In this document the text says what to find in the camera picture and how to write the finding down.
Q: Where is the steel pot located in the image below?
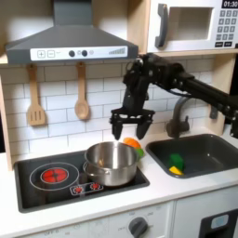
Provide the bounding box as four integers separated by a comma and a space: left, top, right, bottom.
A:
83, 141, 140, 187

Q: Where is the green block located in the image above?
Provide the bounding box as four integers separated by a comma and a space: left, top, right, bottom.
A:
168, 152, 186, 171

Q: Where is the yellow block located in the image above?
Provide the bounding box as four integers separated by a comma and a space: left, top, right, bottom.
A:
168, 165, 184, 177

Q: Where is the white toy microwave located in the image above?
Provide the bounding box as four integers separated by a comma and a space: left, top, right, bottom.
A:
146, 0, 238, 54

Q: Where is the orange toy vegetable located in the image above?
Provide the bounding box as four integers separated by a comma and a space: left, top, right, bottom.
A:
123, 137, 145, 159

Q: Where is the grey tap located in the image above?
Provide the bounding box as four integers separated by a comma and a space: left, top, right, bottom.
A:
165, 96, 219, 139

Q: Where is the wooden spoon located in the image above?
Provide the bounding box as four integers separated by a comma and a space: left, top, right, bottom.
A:
73, 61, 91, 121

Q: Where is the dark grey sink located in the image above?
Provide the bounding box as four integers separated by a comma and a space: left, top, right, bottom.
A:
145, 133, 238, 179

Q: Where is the wooden slotted spatula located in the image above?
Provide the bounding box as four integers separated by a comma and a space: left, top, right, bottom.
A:
25, 63, 47, 126

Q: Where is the grey range hood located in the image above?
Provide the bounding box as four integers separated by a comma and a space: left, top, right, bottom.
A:
5, 0, 139, 65

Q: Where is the grey oven knob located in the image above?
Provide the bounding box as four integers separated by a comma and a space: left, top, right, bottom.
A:
127, 217, 149, 238

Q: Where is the black toy stove top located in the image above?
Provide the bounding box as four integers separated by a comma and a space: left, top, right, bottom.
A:
13, 145, 151, 214

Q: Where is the black appliance panel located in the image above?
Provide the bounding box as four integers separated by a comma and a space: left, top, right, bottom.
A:
198, 208, 238, 238

